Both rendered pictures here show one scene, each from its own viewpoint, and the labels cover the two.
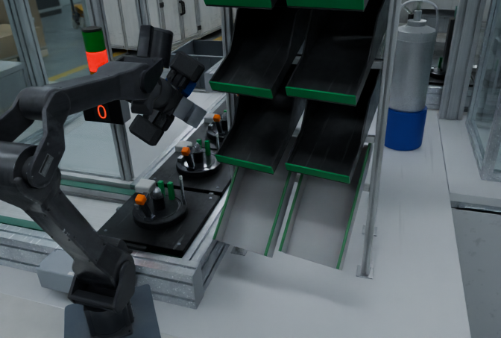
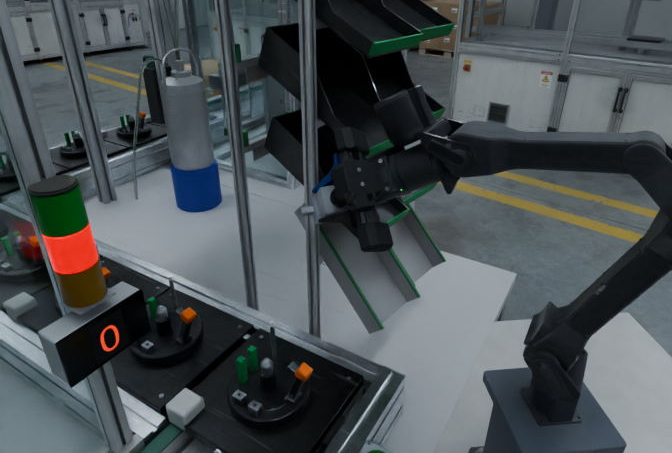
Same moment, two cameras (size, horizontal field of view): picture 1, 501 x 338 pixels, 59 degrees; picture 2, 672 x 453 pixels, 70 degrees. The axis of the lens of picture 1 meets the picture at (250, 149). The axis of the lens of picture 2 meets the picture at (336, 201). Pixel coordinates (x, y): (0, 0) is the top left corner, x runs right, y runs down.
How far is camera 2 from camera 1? 105 cm
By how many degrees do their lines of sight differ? 67
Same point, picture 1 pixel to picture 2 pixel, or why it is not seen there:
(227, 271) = not seen: hidden behind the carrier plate
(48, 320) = not seen: outside the picture
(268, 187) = (354, 252)
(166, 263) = (373, 400)
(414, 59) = (202, 109)
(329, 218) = (398, 239)
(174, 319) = (414, 436)
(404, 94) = (203, 149)
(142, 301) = (511, 377)
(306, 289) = (394, 320)
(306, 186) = not seen: hidden behind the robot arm
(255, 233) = (382, 296)
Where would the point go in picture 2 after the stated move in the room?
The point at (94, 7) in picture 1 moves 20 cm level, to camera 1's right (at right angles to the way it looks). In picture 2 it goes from (38, 138) to (143, 92)
